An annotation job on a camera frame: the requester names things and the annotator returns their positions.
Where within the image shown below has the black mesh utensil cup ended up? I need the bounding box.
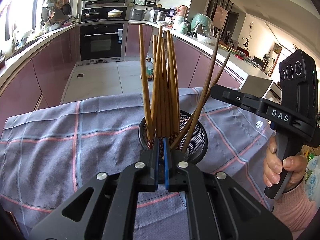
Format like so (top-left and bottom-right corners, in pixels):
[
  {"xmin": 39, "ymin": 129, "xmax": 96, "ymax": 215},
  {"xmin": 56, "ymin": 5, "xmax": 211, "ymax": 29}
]
[{"xmin": 138, "ymin": 118, "xmax": 208, "ymax": 164}]

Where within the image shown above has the pink sleeve forearm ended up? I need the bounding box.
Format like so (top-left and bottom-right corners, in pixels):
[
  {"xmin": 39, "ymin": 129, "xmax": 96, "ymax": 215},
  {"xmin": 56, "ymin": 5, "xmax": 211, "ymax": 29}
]
[{"xmin": 273, "ymin": 180, "xmax": 318, "ymax": 239}]

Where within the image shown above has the right hand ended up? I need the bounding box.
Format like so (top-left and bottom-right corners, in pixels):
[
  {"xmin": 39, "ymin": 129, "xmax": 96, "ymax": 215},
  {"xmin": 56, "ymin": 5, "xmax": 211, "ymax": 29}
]
[{"xmin": 263, "ymin": 137, "xmax": 308, "ymax": 192}]

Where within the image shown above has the wooden chopstick in cup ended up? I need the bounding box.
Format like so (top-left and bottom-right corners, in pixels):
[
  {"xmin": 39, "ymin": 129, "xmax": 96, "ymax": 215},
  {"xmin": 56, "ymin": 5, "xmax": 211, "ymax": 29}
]
[
  {"xmin": 167, "ymin": 30, "xmax": 180, "ymax": 134},
  {"xmin": 161, "ymin": 38, "xmax": 170, "ymax": 138},
  {"xmin": 151, "ymin": 26, "xmax": 163, "ymax": 136}
]

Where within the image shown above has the green mesh food cover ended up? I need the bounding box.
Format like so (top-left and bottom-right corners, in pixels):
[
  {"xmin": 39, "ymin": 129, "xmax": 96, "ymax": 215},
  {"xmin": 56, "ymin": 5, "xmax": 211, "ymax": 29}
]
[{"xmin": 190, "ymin": 14, "xmax": 214, "ymax": 37}]

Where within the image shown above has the blue plaid tablecloth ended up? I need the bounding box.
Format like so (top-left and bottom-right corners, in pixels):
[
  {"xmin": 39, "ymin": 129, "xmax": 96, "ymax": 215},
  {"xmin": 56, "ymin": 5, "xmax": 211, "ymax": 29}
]
[{"xmin": 1, "ymin": 93, "xmax": 273, "ymax": 237}]

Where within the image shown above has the oil bottle on floor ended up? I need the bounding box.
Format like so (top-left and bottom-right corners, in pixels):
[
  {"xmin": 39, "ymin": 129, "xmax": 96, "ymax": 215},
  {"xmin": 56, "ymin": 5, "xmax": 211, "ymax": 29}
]
[{"xmin": 146, "ymin": 56, "xmax": 153, "ymax": 81}]

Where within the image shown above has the pink kettle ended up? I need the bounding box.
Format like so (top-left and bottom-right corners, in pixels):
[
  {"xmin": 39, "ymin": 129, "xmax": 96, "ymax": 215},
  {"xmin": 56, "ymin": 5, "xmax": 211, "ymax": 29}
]
[{"xmin": 177, "ymin": 5, "xmax": 189, "ymax": 18}]

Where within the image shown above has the steel pot on counter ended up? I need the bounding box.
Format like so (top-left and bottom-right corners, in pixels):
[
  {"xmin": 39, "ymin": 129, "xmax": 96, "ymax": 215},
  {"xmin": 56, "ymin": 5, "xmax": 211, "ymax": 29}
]
[{"xmin": 152, "ymin": 10, "xmax": 169, "ymax": 23}]

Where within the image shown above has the black built-in oven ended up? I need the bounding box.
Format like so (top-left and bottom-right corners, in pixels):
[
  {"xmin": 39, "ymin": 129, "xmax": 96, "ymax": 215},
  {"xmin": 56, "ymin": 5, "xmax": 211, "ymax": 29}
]
[{"xmin": 76, "ymin": 20, "xmax": 129, "ymax": 65}]

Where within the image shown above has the silver toaster box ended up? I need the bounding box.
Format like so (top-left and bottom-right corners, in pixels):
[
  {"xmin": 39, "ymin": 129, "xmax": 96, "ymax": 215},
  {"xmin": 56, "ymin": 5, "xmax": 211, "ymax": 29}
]
[{"xmin": 130, "ymin": 9, "xmax": 145, "ymax": 21}]

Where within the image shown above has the white ceramic pot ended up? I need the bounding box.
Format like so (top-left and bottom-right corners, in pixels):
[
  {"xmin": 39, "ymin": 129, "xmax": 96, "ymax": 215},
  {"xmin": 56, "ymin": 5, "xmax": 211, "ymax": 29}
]
[{"xmin": 107, "ymin": 9, "xmax": 123, "ymax": 18}]

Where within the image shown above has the black lidded pot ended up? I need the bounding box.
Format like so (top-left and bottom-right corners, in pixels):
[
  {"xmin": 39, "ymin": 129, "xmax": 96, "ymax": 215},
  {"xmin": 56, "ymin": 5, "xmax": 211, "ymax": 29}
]
[{"xmin": 82, "ymin": 9, "xmax": 100, "ymax": 21}]

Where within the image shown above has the black range hood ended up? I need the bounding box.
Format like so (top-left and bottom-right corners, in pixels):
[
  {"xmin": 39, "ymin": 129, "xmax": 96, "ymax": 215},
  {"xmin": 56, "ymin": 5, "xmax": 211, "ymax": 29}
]
[{"xmin": 82, "ymin": 0, "xmax": 128, "ymax": 9}]

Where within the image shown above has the black hanging pan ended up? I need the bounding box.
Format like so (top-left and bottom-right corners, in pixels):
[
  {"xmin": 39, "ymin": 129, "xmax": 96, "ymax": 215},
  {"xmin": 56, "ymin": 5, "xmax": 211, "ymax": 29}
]
[{"xmin": 62, "ymin": 0, "xmax": 72, "ymax": 15}]

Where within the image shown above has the black camera box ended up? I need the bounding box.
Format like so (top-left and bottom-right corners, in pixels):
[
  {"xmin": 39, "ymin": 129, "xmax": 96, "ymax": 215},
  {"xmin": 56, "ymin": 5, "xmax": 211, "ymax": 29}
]
[{"xmin": 279, "ymin": 49, "xmax": 318, "ymax": 111}]

